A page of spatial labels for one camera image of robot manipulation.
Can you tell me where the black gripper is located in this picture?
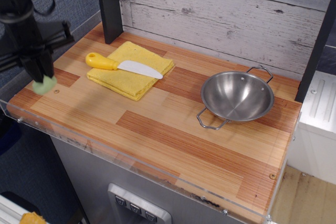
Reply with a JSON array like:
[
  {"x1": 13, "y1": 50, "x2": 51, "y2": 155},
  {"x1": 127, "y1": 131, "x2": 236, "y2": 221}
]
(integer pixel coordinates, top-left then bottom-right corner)
[{"x1": 1, "y1": 16, "x2": 75, "y2": 82}]

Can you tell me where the light green toy broccoli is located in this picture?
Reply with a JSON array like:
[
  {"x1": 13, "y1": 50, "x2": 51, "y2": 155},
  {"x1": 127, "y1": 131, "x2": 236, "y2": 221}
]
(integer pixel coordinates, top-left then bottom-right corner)
[{"x1": 32, "y1": 75, "x2": 57, "y2": 95}]

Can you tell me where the stainless steel bowl with handles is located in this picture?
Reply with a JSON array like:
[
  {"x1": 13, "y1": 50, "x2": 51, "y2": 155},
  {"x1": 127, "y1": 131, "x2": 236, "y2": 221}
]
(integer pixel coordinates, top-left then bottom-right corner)
[{"x1": 196, "y1": 66, "x2": 275, "y2": 130}]

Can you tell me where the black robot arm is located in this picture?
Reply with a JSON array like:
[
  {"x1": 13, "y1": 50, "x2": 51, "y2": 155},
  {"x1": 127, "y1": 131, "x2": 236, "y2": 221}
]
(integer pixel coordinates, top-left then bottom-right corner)
[{"x1": 1, "y1": 0, "x2": 74, "y2": 83}]

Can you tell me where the yellow folded cloth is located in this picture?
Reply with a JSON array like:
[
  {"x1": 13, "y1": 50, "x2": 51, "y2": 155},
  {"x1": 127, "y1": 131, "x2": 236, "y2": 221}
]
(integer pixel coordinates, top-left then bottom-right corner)
[{"x1": 85, "y1": 41, "x2": 174, "y2": 101}]

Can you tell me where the silver toy fridge cabinet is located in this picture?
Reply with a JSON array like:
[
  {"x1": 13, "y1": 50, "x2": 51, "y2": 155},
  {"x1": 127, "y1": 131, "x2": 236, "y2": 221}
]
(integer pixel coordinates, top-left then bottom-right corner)
[{"x1": 52, "y1": 137, "x2": 266, "y2": 223}]

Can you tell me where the yellow black object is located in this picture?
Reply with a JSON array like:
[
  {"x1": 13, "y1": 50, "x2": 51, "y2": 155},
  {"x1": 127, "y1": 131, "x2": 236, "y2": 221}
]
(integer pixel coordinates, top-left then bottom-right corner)
[{"x1": 19, "y1": 212, "x2": 47, "y2": 224}]

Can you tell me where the silver dispenser button panel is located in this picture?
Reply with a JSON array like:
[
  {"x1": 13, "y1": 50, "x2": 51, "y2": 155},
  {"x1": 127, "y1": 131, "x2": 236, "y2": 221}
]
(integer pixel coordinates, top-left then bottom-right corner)
[{"x1": 108, "y1": 183, "x2": 172, "y2": 223}]

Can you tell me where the clear acrylic table guard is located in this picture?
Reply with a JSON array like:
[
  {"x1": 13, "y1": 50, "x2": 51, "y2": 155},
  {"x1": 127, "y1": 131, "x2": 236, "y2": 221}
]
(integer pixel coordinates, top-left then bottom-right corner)
[{"x1": 0, "y1": 10, "x2": 302, "y2": 224}]

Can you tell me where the white side cabinet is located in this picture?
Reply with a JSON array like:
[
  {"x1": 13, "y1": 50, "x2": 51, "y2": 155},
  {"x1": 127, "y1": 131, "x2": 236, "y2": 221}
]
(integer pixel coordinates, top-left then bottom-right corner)
[{"x1": 287, "y1": 71, "x2": 335, "y2": 184}]

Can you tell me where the yellow handled white knife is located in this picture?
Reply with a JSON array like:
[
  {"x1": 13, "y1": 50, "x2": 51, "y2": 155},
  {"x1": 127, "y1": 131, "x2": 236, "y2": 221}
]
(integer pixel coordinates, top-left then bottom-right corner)
[{"x1": 85, "y1": 52, "x2": 163, "y2": 79}]

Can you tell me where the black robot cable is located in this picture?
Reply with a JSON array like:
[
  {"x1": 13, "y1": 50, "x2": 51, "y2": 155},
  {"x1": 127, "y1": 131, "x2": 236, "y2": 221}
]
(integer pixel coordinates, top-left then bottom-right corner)
[{"x1": 31, "y1": 0, "x2": 56, "y2": 17}]

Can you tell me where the dark left post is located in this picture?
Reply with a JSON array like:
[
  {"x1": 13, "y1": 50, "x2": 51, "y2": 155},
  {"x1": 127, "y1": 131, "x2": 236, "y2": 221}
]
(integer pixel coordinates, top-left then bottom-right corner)
[{"x1": 99, "y1": 0, "x2": 123, "y2": 44}]

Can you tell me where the dark post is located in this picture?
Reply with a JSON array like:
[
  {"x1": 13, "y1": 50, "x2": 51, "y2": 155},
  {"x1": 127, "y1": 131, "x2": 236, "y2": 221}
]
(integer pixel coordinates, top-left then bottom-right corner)
[
  {"x1": 295, "y1": 0, "x2": 335, "y2": 103},
  {"x1": 99, "y1": 0, "x2": 123, "y2": 44}
]

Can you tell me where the dark right post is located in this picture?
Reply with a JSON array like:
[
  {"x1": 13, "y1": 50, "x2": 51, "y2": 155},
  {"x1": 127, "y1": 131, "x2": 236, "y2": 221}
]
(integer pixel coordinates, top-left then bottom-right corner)
[{"x1": 295, "y1": 0, "x2": 335, "y2": 103}]

